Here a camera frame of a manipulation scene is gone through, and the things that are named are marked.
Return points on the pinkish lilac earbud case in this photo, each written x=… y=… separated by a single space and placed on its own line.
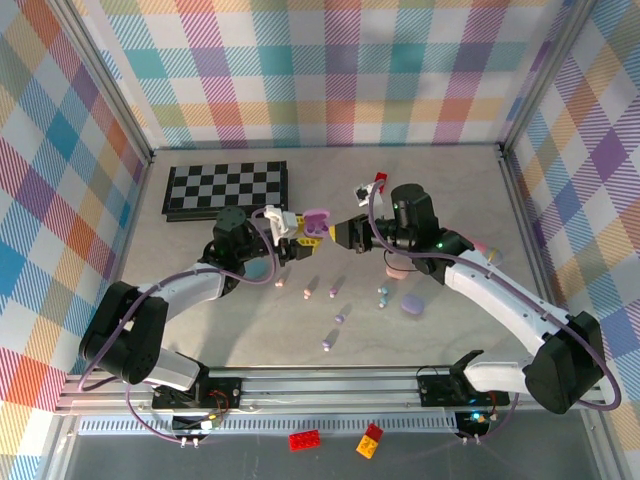
x=316 y=227

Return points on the blue earbud case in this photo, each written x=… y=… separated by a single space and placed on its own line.
x=257 y=271

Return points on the pink earbud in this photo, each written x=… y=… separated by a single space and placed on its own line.
x=280 y=283
x=307 y=293

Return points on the pinkish lilac earbud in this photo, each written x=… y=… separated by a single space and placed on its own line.
x=332 y=290

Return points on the salmon pink earbud case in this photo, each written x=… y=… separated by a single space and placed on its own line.
x=395 y=273

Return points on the purple earbud case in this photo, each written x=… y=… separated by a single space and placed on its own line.
x=412 y=304

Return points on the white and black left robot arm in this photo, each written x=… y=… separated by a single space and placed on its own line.
x=190 y=292

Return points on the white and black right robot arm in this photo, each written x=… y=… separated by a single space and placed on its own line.
x=500 y=295

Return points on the slim red toy brick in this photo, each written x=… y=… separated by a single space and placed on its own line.
x=381 y=176

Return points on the black and grey chessboard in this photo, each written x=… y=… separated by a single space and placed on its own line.
x=225 y=185

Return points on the purple earbud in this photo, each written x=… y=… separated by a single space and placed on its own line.
x=326 y=344
x=340 y=318

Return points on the small red toy brick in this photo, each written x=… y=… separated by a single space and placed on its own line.
x=375 y=431

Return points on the black controller box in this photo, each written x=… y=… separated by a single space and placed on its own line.
x=187 y=424
x=467 y=422

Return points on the wide red toy brick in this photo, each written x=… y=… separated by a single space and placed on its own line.
x=305 y=441

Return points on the orange yellow toy brick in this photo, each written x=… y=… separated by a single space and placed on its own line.
x=367 y=446

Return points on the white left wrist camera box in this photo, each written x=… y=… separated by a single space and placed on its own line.
x=280 y=222

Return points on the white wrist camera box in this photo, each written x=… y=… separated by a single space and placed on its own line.
x=280 y=222
x=367 y=193

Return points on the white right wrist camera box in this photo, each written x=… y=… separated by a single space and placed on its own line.
x=367 y=193

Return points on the aluminium side rail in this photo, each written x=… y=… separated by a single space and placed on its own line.
x=131 y=225
x=521 y=200

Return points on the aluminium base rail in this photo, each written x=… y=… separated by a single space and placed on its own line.
x=325 y=387

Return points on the aluminium frame post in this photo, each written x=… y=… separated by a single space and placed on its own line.
x=542 y=75
x=131 y=125

